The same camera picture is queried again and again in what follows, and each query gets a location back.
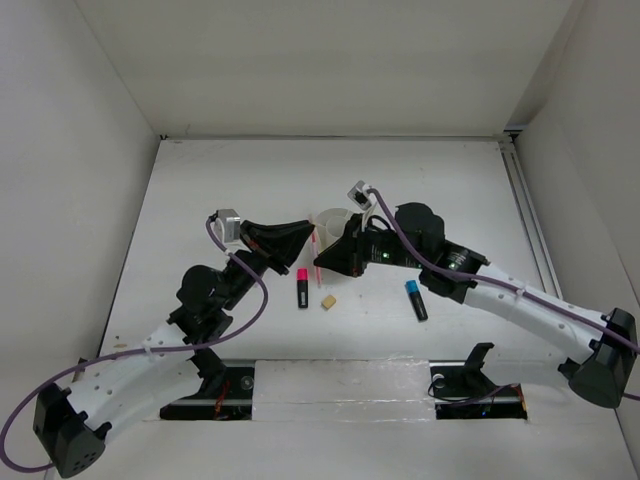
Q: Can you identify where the blue black highlighter marker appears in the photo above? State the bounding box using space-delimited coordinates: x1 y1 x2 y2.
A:
405 280 428 322

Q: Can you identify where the pink thin highlighter pen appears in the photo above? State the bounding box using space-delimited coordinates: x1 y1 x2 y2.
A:
309 227 324 289

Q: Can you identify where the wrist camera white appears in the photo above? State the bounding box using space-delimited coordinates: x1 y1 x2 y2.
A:
347 180 376 211
209 208 241 245

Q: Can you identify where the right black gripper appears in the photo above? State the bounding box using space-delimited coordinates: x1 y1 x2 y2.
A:
314 211 427 275

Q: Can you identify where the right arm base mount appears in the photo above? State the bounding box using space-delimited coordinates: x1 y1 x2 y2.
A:
427 342 528 420

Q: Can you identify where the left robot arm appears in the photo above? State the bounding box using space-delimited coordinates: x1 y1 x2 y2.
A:
33 220 314 479

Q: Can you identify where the tan eraser block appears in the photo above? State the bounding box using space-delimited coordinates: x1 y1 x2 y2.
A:
321 295 337 310

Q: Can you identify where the pink black highlighter marker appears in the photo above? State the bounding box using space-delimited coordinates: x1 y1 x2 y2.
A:
296 268 309 309

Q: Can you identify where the aluminium rail on right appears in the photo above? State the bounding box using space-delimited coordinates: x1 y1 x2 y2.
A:
496 130 564 300

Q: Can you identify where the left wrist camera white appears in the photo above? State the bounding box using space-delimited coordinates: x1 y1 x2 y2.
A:
209 208 241 245

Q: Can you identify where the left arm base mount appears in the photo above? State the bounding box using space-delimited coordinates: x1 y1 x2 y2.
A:
159 359 256 422

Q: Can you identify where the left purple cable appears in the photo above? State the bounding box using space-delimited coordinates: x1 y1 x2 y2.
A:
0 215 270 474

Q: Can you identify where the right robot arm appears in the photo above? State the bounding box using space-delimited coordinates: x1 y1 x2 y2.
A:
314 202 639 409

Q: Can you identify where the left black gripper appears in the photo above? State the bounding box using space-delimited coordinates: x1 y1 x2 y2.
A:
220 221 315 311

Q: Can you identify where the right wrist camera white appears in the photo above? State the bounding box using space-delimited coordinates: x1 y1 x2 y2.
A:
347 180 376 211

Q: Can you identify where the white round divided container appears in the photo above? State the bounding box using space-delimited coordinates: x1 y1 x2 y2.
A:
314 208 354 251

